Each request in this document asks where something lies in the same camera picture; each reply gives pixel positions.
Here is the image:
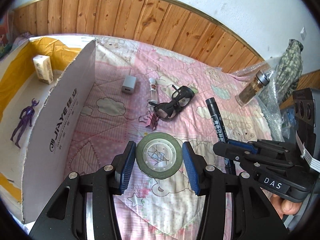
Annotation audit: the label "green tape roll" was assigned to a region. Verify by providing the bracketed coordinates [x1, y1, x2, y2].
[136, 132, 183, 180]

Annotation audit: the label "black marker pen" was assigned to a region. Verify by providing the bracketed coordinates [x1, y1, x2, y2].
[206, 98, 236, 175]

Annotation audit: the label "black safety glasses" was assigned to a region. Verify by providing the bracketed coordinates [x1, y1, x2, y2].
[149, 85, 195, 121]

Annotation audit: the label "grey usb charger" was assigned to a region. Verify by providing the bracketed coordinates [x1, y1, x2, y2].
[121, 75, 137, 94]

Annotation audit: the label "small glass vial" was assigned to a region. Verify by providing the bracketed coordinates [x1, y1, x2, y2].
[149, 78, 158, 103]

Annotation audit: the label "purple toy figure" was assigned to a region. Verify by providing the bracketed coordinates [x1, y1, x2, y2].
[10, 98, 39, 148]

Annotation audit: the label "cream tissue pack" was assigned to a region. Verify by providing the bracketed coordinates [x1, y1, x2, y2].
[33, 55, 54, 85]

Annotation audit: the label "person's right hand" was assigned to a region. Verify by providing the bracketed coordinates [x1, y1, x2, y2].
[270, 194, 302, 219]

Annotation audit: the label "bubble wrap sheet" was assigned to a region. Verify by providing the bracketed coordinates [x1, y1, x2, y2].
[232, 57, 284, 141]

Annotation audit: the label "glass tea bottle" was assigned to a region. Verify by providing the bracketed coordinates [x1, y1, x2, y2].
[235, 70, 270, 107]

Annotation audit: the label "pink quilted bedspread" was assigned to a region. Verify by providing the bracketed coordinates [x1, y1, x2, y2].
[64, 36, 271, 239]

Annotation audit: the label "camouflage jacket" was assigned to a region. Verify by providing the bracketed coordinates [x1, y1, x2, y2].
[275, 39, 304, 105]

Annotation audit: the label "white cardboard box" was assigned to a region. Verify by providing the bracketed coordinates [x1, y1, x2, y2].
[1, 35, 96, 224]

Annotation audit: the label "pink toy washing machine box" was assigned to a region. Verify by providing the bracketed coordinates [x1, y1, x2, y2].
[0, 11, 14, 59]

